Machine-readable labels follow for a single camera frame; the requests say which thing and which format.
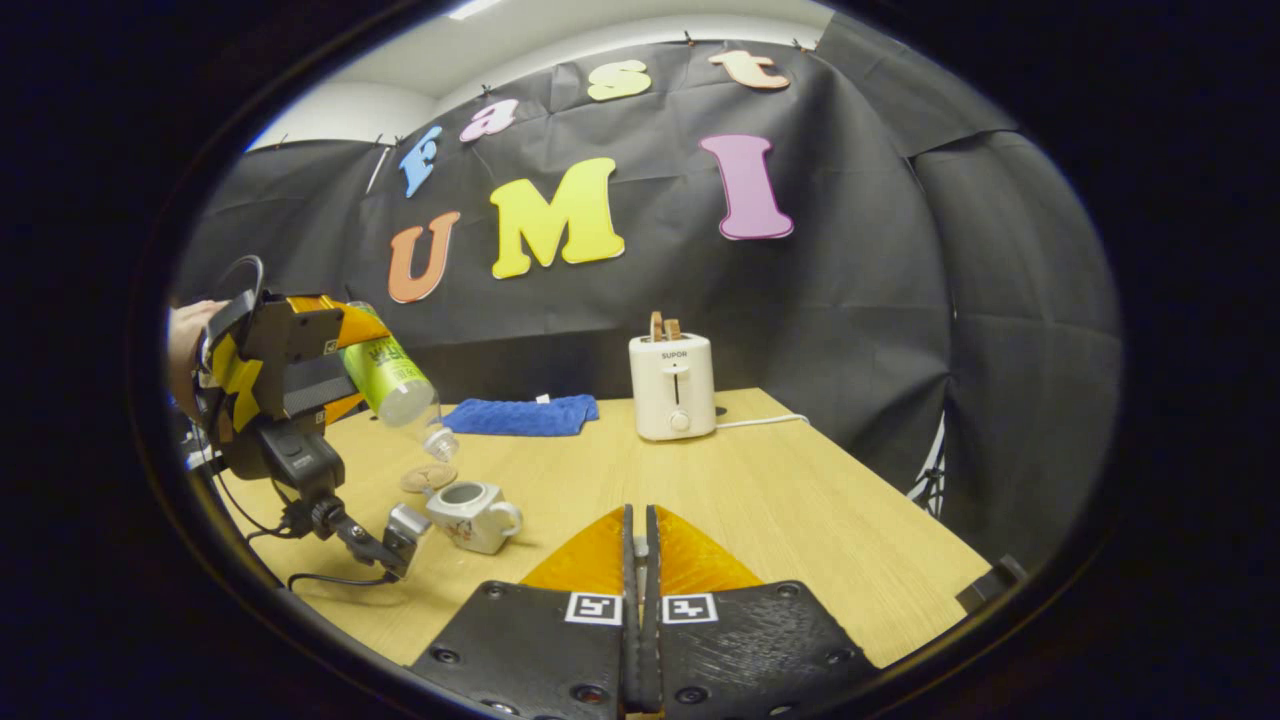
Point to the round brown coaster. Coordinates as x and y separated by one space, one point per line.
428 478

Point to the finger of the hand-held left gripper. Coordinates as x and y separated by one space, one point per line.
290 340
315 398

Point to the black backdrop cloth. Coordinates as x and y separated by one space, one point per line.
850 300

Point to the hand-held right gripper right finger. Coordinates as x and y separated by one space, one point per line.
740 650

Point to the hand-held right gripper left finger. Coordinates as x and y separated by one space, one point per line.
560 650

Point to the white ceramic teacup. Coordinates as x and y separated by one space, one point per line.
470 520

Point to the small black object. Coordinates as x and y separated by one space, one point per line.
990 583

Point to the blue towel cloth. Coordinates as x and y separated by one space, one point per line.
520 415

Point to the green label water bottle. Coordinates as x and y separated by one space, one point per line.
395 380

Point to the white toaster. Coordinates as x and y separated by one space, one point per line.
672 390

